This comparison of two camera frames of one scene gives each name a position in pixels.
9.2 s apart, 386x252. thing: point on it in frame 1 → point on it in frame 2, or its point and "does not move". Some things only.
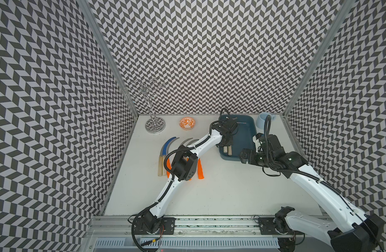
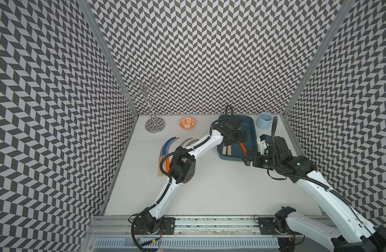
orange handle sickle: x=201 y=176 → x=243 y=148
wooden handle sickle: x=229 y=151 does not move
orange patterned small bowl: x=187 y=123 does not move
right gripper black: x=252 y=158 does not move
